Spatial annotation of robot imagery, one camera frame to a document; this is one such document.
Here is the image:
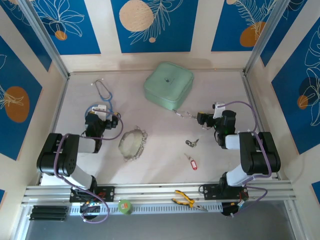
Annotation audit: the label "green tape roll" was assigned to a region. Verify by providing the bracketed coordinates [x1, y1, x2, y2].
[117, 199, 133, 215]

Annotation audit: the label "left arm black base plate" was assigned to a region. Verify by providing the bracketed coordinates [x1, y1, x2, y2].
[69, 185, 116, 204]

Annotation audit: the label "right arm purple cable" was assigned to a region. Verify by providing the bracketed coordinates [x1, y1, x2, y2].
[218, 100, 273, 218]

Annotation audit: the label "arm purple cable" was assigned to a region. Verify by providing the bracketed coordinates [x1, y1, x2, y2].
[218, 100, 273, 218]
[53, 109, 124, 223]

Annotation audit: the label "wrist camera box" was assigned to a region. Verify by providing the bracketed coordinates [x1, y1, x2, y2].
[213, 101, 226, 120]
[90, 104, 111, 121]

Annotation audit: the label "aluminium rail frame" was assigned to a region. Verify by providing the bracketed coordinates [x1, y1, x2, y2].
[21, 179, 294, 205]

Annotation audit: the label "left aluminium corner post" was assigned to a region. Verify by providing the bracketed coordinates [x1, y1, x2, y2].
[16, 0, 71, 80]

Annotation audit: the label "black ribbed block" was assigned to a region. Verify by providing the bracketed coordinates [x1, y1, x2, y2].
[29, 205, 69, 222]

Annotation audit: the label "right aluminium corner post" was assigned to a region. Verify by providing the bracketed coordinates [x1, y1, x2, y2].
[242, 0, 289, 76]

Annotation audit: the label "right aluminium side rail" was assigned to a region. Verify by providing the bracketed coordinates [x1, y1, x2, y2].
[241, 71, 280, 181]

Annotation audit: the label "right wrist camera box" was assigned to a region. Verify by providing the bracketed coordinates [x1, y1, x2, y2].
[213, 101, 226, 120]

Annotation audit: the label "clear plastic zip bag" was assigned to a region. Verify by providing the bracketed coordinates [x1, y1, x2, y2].
[118, 125, 149, 162]

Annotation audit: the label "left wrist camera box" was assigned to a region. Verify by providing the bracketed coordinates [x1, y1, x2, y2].
[90, 104, 111, 121]

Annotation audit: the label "aluminium corner post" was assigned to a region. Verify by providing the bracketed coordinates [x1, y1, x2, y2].
[16, 0, 71, 80]
[242, 0, 289, 76]

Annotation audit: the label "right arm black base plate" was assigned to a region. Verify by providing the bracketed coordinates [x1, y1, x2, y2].
[201, 183, 250, 201]

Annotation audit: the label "key with red tag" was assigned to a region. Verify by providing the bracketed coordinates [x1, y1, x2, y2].
[183, 152, 198, 171]

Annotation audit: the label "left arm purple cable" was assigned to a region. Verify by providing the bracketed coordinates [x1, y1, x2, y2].
[53, 109, 124, 223]

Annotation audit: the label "slotted grey cable duct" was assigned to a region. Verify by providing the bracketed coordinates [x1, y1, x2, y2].
[69, 201, 223, 216]

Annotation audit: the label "green zip pouch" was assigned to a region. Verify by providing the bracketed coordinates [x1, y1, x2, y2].
[143, 61, 195, 111]

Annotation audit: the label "aluminium side rail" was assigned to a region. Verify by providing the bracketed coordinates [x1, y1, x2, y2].
[37, 73, 71, 186]
[241, 71, 280, 181]

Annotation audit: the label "yellow handled pliers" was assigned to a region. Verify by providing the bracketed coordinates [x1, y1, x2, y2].
[171, 189, 209, 213]

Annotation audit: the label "blue stethoscope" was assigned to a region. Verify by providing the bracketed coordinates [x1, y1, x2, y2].
[84, 79, 120, 120]

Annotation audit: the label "left aluminium side rail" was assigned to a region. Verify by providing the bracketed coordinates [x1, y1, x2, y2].
[37, 73, 71, 186]

